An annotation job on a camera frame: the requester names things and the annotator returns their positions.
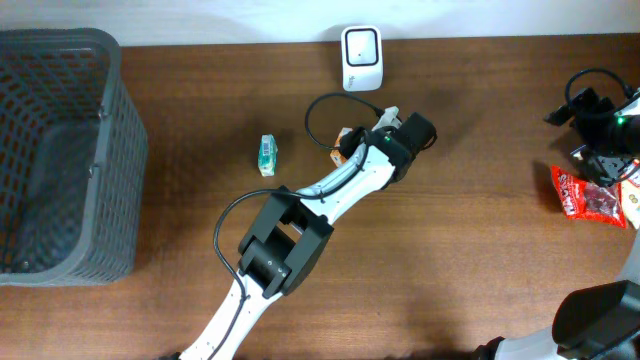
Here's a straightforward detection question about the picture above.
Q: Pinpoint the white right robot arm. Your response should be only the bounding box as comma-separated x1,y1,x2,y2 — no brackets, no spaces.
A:
471,110,639,359

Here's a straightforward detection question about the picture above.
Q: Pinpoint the grey plastic mesh basket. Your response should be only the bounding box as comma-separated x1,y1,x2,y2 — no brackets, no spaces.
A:
1,28,148,287

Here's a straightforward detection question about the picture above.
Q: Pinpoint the white barcode scanner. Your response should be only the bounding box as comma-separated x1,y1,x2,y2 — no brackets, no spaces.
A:
340,25,384,92

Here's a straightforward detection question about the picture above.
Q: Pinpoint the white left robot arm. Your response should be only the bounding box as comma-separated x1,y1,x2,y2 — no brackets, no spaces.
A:
179,113,437,359

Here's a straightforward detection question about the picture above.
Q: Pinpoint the teal tissue pack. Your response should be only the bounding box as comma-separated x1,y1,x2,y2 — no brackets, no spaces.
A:
258,134,278,177

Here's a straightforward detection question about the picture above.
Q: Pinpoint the yellow snack bag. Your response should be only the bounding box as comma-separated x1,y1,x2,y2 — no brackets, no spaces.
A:
620,176,640,230

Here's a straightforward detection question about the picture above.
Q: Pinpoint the red snack bag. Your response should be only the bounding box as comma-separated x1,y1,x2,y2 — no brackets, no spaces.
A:
551,165,627,229

